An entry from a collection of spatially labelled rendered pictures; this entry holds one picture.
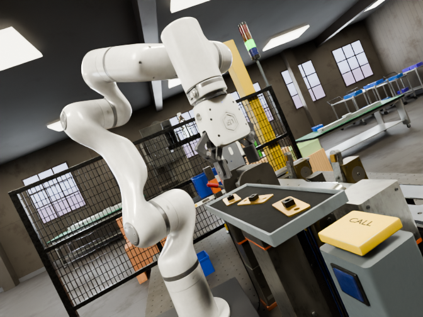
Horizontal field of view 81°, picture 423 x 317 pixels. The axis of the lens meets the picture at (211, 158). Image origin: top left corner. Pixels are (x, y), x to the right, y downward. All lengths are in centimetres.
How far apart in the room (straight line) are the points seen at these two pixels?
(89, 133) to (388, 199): 75
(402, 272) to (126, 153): 69
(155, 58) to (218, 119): 24
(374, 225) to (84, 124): 73
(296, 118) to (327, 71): 216
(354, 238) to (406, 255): 5
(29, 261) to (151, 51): 893
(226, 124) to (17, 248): 906
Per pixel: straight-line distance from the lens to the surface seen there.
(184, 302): 84
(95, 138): 82
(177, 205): 77
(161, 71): 65
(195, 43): 53
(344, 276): 33
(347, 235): 31
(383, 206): 54
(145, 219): 72
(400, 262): 32
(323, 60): 1057
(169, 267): 80
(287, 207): 43
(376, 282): 31
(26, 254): 934
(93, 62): 78
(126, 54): 66
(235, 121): 52
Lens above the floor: 131
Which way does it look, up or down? 3 degrees down
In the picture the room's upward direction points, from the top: 24 degrees counter-clockwise
